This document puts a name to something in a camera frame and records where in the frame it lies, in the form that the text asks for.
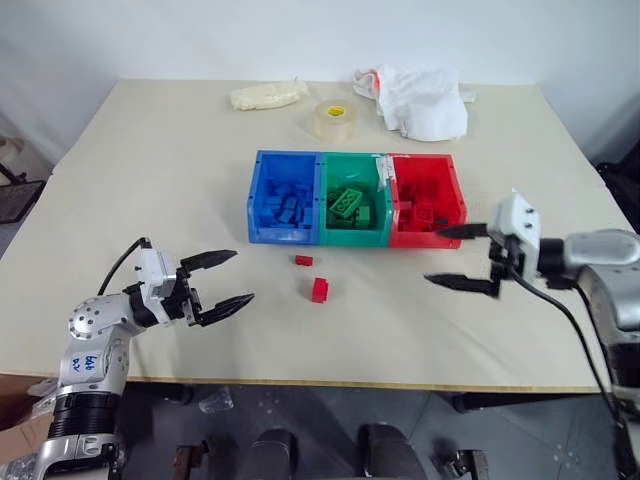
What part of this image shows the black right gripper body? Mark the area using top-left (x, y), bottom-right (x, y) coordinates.
top-left (487, 232), bottom-right (527, 284)

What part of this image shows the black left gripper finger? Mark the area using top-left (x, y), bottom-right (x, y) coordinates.
top-left (178, 249), bottom-right (239, 275)
top-left (192, 293), bottom-right (256, 329)

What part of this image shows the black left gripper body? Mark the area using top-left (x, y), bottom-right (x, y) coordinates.
top-left (171, 265), bottom-right (207, 329)

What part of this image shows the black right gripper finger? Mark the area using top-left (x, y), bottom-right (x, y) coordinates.
top-left (423, 272), bottom-right (502, 301)
top-left (436, 222), bottom-right (490, 241)

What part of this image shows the red plastic bin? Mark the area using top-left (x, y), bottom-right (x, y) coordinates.
top-left (386, 152), bottom-right (470, 250)

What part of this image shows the blue plastic bin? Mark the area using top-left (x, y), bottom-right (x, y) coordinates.
top-left (245, 149), bottom-right (325, 247)

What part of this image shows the tall red block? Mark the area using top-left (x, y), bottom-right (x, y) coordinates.
top-left (310, 276), bottom-right (332, 304)

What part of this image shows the clear plastic wrapper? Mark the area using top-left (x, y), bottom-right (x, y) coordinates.
top-left (198, 385), bottom-right (235, 415)

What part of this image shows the white paper label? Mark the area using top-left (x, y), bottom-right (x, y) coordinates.
top-left (373, 154), bottom-right (398, 189)

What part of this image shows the green plastic bin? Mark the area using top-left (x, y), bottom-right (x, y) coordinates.
top-left (316, 151), bottom-right (395, 248)

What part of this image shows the large green studded brick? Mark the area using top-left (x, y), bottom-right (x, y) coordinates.
top-left (327, 188), bottom-right (367, 218)

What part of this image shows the crumpled white plastic bag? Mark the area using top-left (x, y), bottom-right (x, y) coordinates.
top-left (351, 63), bottom-right (477, 143)

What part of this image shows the black table leg bar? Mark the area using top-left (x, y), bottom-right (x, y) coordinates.
top-left (451, 391), bottom-right (604, 415)

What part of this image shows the black bag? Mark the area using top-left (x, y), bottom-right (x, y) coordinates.
top-left (593, 134), bottom-right (640, 242)

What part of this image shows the dark rounded shape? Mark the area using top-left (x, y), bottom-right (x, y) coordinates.
top-left (356, 421), bottom-right (427, 480)
top-left (248, 426), bottom-right (302, 480)

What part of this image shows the clear tape roll yellow core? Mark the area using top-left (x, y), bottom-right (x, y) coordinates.
top-left (311, 98), bottom-right (361, 145)

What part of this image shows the cream filled plastic bag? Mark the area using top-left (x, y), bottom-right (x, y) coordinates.
top-left (229, 78), bottom-right (311, 113)

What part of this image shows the brown cardboard box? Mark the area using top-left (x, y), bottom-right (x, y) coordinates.
top-left (0, 372), bottom-right (57, 457)

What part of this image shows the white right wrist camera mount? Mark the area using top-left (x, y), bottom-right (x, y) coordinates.
top-left (486, 193), bottom-right (543, 277)

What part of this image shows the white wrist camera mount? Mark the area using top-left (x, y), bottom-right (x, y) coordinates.
top-left (134, 247), bottom-right (182, 322)
top-left (486, 193), bottom-right (543, 277)

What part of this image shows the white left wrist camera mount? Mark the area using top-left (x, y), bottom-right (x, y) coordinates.
top-left (134, 247), bottom-right (182, 322)

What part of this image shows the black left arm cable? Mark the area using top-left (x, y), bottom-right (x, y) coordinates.
top-left (96, 236), bottom-right (153, 297)

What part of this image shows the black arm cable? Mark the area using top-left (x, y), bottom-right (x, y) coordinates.
top-left (508, 272), bottom-right (639, 476)
top-left (96, 236), bottom-right (153, 297)

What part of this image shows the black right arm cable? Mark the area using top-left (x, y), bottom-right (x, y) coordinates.
top-left (508, 272), bottom-right (639, 476)

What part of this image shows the rusty metal bracket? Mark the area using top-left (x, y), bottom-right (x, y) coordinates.
top-left (173, 438), bottom-right (212, 480)

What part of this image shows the metal caster bracket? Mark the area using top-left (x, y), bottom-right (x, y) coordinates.
top-left (433, 446), bottom-right (490, 480)

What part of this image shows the black wire basket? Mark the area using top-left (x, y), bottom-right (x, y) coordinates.
top-left (0, 178), bottom-right (47, 225)

